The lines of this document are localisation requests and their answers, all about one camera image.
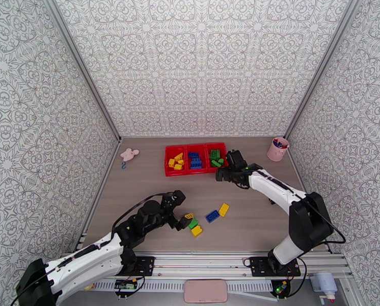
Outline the red plastic bin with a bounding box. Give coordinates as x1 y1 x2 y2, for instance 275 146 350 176
164 145 188 177
205 142 230 173
185 144 209 175

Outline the pink pen cup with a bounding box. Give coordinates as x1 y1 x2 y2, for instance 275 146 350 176
267 137 290 162

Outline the pink plush mouse toy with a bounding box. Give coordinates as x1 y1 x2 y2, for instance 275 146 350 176
120 148 140 162

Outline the pink rectangular case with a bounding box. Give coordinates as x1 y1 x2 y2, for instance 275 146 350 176
183 279 228 303

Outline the green circuit board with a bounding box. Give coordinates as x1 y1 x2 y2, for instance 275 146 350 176
114 277 138 291

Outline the round circuit board with LED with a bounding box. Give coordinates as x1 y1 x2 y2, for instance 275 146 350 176
273 281 289 296

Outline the white and blue bottle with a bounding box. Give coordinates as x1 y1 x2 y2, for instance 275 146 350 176
309 271 339 304

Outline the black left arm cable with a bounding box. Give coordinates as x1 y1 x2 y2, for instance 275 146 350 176
10 192 175 306

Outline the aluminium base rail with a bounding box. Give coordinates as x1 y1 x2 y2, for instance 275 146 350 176
61 250 351 278

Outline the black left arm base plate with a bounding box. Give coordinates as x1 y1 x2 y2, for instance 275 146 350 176
113 256 156 277

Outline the aluminium table edge rail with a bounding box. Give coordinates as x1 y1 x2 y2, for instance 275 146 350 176
72 139 124 251

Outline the white slotted cable duct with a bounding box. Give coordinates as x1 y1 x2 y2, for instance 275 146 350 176
91 279 274 292

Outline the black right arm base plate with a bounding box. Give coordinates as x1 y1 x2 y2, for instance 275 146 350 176
243 257 302 278

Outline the aluminium frame post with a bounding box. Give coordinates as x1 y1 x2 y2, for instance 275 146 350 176
284 0 361 142
42 0 122 143

